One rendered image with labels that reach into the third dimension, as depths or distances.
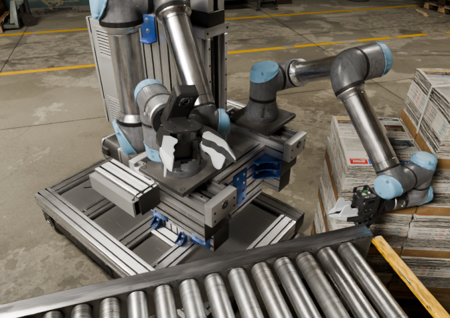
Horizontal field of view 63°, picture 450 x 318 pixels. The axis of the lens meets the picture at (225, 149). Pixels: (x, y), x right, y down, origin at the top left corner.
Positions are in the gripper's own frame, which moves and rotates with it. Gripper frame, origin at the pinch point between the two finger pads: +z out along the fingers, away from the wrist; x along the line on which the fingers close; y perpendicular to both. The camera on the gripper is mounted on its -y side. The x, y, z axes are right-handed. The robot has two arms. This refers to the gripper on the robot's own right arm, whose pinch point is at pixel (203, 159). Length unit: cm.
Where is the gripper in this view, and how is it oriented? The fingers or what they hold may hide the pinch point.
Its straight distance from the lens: 61.9
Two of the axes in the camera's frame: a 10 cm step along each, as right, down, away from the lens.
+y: -1.2, 8.6, 5.0
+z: 4.2, 5.0, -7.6
